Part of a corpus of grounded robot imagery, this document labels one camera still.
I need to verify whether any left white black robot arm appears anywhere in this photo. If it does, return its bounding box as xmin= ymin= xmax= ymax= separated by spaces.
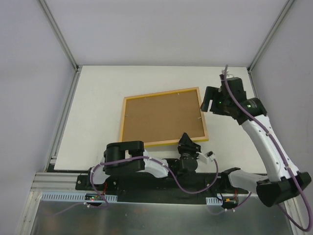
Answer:
xmin=86 ymin=133 xmax=217 ymax=190

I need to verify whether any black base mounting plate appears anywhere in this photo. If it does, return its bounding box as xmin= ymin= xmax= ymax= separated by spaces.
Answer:
xmin=75 ymin=172 xmax=248 ymax=205

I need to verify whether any brown cardboard backing board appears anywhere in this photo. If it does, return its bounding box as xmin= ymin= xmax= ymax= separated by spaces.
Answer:
xmin=122 ymin=89 xmax=205 ymax=143

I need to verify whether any left white slotted cable duct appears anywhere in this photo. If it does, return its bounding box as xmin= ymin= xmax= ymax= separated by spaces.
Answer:
xmin=41 ymin=192 xmax=104 ymax=203

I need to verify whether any right aluminium corner post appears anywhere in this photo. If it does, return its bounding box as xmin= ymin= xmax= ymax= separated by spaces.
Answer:
xmin=247 ymin=0 xmax=297 ymax=73

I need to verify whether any aluminium front rail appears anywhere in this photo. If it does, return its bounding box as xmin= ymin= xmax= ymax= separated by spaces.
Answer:
xmin=30 ymin=171 xmax=296 ymax=197

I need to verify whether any white slotted cable duct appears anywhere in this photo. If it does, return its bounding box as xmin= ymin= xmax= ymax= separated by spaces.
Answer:
xmin=41 ymin=192 xmax=104 ymax=203
xmin=205 ymin=197 xmax=223 ymax=206

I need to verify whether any left aluminium corner post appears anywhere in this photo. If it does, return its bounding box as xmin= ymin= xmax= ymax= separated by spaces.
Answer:
xmin=37 ymin=0 xmax=79 ymax=71

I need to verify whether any aluminium corner post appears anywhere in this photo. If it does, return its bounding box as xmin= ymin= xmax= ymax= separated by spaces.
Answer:
xmin=247 ymin=0 xmax=297 ymax=73
xmin=37 ymin=0 xmax=79 ymax=71

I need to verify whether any right white slotted cable duct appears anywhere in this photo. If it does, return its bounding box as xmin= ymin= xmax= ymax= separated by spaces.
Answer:
xmin=205 ymin=197 xmax=223 ymax=206

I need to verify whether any shiny metal sheet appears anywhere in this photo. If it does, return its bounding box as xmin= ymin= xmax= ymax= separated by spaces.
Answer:
xmin=31 ymin=197 xmax=292 ymax=235

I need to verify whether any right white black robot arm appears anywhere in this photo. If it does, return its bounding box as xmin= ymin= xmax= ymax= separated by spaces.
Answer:
xmin=201 ymin=70 xmax=312 ymax=207

